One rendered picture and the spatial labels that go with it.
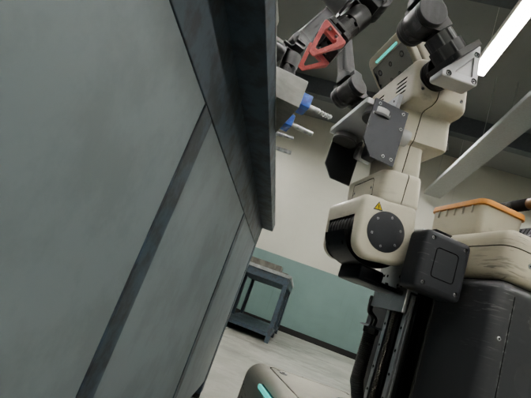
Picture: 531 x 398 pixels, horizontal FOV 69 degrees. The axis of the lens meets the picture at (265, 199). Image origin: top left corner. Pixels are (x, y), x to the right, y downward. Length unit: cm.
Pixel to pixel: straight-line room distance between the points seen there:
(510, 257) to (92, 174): 90
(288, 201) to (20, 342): 749
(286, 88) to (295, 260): 689
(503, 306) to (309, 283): 659
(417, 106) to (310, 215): 661
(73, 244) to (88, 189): 5
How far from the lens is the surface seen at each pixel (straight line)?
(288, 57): 129
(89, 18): 29
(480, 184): 862
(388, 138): 106
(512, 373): 103
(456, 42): 111
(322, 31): 92
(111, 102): 32
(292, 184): 786
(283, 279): 465
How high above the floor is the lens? 47
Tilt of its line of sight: 13 degrees up
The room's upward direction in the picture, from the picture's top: 20 degrees clockwise
